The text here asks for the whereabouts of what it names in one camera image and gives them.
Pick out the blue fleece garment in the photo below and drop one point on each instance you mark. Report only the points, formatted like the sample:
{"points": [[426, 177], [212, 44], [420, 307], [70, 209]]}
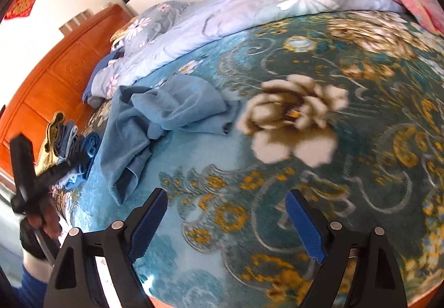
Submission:
{"points": [[140, 115]]}

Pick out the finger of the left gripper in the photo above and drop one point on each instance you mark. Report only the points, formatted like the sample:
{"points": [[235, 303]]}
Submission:
{"points": [[54, 174]]}

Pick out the stack of folded clothes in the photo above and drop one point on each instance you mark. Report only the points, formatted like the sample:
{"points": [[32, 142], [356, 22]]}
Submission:
{"points": [[62, 142]]}

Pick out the floral plush bed blanket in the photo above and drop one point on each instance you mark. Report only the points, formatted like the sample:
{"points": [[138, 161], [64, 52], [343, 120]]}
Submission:
{"points": [[346, 107]]}

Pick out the grey floral pillow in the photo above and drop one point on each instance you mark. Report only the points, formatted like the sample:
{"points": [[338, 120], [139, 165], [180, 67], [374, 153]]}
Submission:
{"points": [[147, 26]]}

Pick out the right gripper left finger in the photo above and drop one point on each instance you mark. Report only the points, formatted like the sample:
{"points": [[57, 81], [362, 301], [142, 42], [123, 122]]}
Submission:
{"points": [[75, 280]]}

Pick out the red paper wall decoration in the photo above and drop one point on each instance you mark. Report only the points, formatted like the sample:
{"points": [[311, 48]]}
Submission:
{"points": [[19, 9]]}

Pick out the person's left hand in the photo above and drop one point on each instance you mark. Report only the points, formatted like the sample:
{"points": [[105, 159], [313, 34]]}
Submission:
{"points": [[46, 218]]}

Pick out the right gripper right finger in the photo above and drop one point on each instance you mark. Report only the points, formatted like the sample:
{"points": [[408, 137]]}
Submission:
{"points": [[377, 281]]}

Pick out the light blue floral duvet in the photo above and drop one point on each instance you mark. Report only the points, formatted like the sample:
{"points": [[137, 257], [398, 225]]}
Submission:
{"points": [[204, 22]]}

